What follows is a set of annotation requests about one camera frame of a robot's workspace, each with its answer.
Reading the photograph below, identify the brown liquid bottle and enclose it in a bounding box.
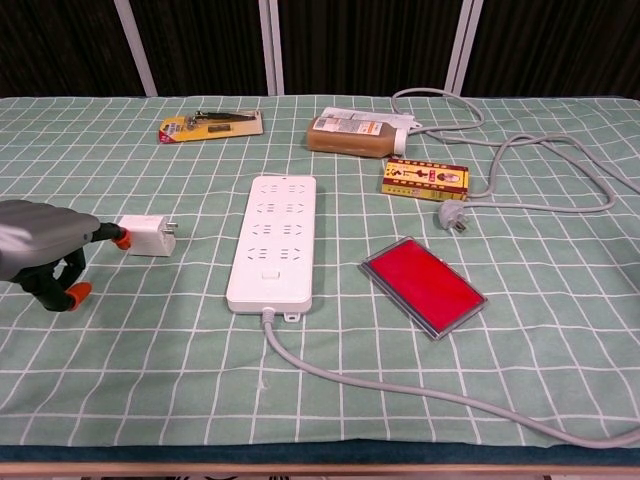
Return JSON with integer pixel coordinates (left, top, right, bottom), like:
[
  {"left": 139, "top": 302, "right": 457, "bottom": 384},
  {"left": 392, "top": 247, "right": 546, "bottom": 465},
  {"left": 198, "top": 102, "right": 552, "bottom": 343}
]
[{"left": 305, "top": 115, "right": 409, "bottom": 158}]

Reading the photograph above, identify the grey power strip cable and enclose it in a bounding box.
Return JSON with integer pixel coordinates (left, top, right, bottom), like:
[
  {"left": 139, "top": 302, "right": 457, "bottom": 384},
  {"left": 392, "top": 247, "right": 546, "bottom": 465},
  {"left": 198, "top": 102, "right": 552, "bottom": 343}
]
[{"left": 262, "top": 88, "right": 640, "bottom": 449}]

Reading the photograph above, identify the dark folding partition screen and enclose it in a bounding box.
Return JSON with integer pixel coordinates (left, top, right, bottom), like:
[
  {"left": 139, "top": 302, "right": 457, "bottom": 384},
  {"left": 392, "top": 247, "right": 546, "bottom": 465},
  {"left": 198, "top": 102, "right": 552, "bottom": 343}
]
[{"left": 0, "top": 0, "right": 640, "bottom": 99}]

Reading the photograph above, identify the white charger plug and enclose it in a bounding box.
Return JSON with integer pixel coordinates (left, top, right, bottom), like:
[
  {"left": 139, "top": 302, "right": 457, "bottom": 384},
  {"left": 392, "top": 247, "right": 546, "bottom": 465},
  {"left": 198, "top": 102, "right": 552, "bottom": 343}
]
[{"left": 118, "top": 214, "right": 180, "bottom": 258}]

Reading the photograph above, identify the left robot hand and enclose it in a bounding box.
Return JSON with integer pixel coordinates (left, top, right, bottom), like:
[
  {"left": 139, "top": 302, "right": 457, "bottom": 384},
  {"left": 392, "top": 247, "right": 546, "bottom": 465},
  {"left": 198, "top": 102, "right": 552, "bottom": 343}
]
[{"left": 0, "top": 199, "right": 132, "bottom": 314}]

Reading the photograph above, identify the white printed packet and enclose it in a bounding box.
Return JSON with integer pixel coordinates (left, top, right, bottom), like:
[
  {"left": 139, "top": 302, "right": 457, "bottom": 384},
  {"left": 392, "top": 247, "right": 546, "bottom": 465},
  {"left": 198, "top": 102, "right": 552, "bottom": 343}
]
[{"left": 319, "top": 106, "right": 421, "bottom": 131}]

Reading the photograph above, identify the razor in yellow blister pack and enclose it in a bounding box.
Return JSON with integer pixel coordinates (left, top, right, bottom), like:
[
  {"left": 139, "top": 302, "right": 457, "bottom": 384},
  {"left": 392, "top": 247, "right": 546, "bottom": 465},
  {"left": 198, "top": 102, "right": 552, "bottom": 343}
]
[{"left": 157, "top": 109, "right": 265, "bottom": 145}]

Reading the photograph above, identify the red pad in clear case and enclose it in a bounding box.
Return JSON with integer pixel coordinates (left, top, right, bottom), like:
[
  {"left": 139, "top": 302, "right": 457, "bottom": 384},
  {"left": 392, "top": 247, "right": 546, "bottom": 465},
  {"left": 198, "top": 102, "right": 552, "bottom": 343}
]
[{"left": 358, "top": 235, "right": 488, "bottom": 343}]

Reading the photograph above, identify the white power strip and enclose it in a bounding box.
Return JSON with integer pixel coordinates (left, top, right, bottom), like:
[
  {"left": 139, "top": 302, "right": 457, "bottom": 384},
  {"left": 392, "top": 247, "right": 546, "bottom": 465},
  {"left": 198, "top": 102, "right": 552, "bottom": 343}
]
[{"left": 225, "top": 174, "right": 318, "bottom": 322}]

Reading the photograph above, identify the green checked tablecloth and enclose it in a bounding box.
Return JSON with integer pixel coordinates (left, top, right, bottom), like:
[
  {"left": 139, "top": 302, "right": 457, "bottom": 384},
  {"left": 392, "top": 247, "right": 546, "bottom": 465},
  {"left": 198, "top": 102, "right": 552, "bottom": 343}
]
[{"left": 0, "top": 94, "right": 640, "bottom": 449}]

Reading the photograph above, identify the yellow red patterned box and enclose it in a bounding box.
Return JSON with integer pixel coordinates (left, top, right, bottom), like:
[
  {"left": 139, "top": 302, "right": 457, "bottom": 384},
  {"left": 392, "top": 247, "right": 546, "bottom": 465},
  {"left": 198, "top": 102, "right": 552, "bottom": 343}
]
[{"left": 381, "top": 157, "right": 471, "bottom": 202}]

